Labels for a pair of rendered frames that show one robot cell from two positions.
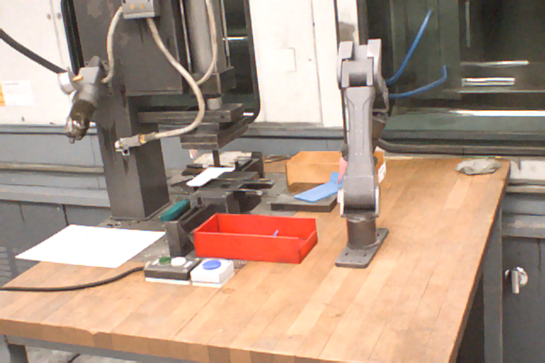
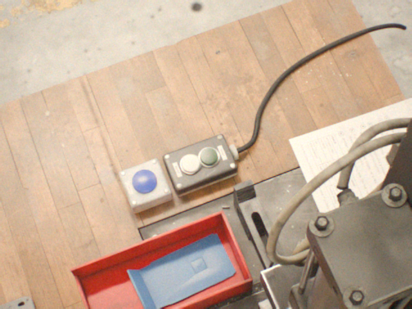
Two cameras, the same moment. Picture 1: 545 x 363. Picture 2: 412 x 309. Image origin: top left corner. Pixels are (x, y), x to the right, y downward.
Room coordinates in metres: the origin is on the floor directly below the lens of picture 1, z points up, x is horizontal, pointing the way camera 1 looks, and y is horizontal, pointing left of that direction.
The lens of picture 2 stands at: (1.84, -0.12, 2.22)
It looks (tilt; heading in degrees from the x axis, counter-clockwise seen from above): 67 degrees down; 138
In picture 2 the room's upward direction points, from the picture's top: 4 degrees counter-clockwise
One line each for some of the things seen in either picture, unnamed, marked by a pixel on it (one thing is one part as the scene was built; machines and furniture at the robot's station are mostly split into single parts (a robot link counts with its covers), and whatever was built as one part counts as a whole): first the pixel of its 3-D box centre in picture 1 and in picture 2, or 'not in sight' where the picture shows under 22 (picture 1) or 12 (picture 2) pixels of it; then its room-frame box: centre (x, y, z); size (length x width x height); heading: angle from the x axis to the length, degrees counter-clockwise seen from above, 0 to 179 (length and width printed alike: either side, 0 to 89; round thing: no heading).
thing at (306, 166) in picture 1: (335, 169); not in sight; (1.97, -0.18, 0.93); 0.25 x 0.13 x 0.08; 66
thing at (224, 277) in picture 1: (213, 279); (146, 188); (1.40, 0.14, 0.90); 0.07 x 0.07 x 0.06; 66
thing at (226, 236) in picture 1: (255, 237); (162, 279); (1.53, 0.05, 0.93); 0.25 x 0.12 x 0.06; 66
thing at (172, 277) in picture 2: not in sight; (181, 271); (1.54, 0.08, 0.92); 0.15 x 0.07 x 0.03; 70
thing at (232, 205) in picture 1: (226, 201); not in sight; (1.78, 0.12, 0.94); 0.20 x 0.10 x 0.07; 156
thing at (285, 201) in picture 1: (310, 196); not in sight; (1.83, -0.10, 0.91); 0.17 x 0.16 x 0.02; 156
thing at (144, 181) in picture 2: (211, 267); (144, 182); (1.40, 0.14, 0.93); 0.04 x 0.04 x 0.02
